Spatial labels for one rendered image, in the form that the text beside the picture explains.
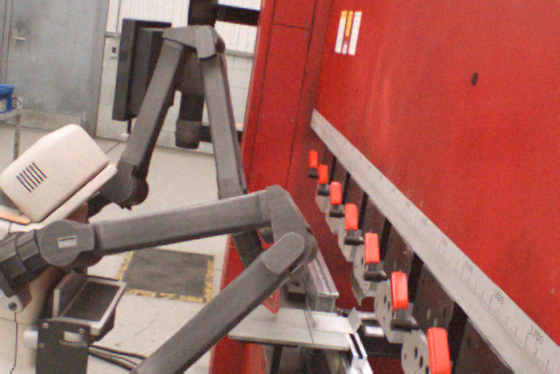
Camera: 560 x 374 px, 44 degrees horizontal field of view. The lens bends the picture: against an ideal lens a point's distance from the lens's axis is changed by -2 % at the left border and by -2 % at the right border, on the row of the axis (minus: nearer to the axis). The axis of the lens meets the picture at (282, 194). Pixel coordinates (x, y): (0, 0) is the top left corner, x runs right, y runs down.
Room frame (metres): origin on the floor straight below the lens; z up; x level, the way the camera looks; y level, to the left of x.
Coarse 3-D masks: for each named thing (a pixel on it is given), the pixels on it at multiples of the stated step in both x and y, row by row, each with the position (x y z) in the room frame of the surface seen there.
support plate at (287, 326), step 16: (256, 320) 1.48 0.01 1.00; (272, 320) 1.49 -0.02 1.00; (288, 320) 1.51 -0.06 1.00; (304, 320) 1.52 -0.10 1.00; (240, 336) 1.39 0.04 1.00; (256, 336) 1.40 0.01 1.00; (272, 336) 1.41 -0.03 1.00; (288, 336) 1.42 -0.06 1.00; (304, 336) 1.44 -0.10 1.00; (320, 336) 1.45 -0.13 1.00; (336, 336) 1.46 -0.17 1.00
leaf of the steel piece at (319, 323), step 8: (312, 320) 1.49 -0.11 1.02; (320, 320) 1.53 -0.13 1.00; (328, 320) 1.54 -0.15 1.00; (336, 320) 1.55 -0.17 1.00; (344, 320) 1.56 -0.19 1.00; (312, 328) 1.48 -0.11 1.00; (320, 328) 1.49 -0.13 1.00; (328, 328) 1.49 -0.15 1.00; (336, 328) 1.50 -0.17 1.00; (344, 328) 1.51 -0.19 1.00
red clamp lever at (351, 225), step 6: (348, 204) 1.41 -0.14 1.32; (348, 210) 1.40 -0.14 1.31; (354, 210) 1.40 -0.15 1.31; (348, 216) 1.39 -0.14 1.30; (354, 216) 1.39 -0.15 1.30; (348, 222) 1.38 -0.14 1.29; (354, 222) 1.38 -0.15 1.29; (348, 228) 1.37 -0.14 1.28; (354, 228) 1.37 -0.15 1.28; (348, 234) 1.37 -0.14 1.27; (354, 234) 1.36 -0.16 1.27; (348, 240) 1.34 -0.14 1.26; (354, 240) 1.35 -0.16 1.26; (360, 240) 1.35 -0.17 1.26
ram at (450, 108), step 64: (384, 0) 1.58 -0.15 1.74; (448, 0) 1.14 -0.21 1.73; (512, 0) 0.89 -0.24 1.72; (384, 64) 1.48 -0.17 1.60; (448, 64) 1.08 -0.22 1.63; (512, 64) 0.85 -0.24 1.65; (320, 128) 2.14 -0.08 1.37; (384, 128) 1.38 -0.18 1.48; (448, 128) 1.02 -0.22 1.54; (512, 128) 0.81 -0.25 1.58; (448, 192) 0.97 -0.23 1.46; (512, 192) 0.77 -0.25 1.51; (512, 256) 0.74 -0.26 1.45
